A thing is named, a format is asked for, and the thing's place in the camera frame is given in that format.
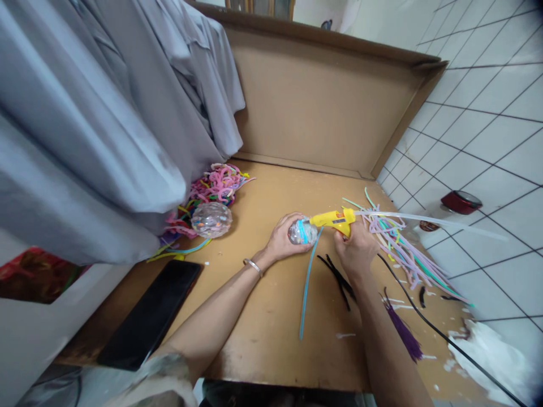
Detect person's left hand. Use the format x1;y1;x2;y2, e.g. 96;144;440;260
262;211;318;263

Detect person's right hand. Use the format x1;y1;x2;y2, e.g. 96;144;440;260
333;222;381;276

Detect person's left fingers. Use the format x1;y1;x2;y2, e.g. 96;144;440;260
288;240;318;257

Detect person's right fingers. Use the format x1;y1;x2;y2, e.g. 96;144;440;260
333;231;355;259

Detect person's left thumb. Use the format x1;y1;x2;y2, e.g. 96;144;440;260
279;211;305;230

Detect small clear faceted ball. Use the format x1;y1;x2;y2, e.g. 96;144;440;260
288;217;319;246

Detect yellow hot glue gun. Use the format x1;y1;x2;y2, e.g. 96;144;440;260
308;207;357;240

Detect blue pipe cleaner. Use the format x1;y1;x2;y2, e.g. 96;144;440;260
299;226;325;341

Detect black pipe cleaners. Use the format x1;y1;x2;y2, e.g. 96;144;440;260
316;253;357;312

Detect pile of pastel pipe cleaners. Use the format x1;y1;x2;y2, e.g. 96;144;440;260
342;187;476;308

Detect large clear faceted ball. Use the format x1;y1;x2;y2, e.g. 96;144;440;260
190;201;233;238

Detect pile of pink curled pipe cleaners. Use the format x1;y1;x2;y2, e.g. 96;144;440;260
162;163;257;246

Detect translucent glue stick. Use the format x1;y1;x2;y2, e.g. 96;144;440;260
352;210;509;243

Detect purple tassel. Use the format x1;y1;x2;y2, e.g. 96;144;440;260
381;287;424;362

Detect yellow pipe cleaner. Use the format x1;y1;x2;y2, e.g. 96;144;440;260
146;239;212;263

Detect glass jar with red lid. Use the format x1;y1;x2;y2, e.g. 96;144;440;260
419;189;484;233

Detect brown cardboard box panel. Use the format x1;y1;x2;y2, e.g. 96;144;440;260
186;0;450;182

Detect black smartphone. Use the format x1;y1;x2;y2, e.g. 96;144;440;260
96;259;204;372

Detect white crumpled plastic bag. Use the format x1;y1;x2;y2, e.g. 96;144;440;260
449;318;540;407

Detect grey hanging cloth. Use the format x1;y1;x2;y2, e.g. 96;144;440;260
0;0;246;267

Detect red patterned bag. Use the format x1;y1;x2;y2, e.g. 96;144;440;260
0;246;92;304

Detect black power cable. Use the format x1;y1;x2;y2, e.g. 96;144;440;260
376;252;529;407

